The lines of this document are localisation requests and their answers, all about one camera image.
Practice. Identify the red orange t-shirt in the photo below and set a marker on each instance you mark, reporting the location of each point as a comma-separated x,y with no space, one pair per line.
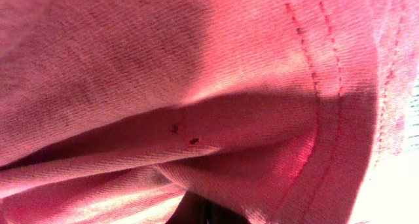
283,111

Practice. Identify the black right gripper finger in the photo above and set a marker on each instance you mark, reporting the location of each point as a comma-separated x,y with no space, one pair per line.
195,209

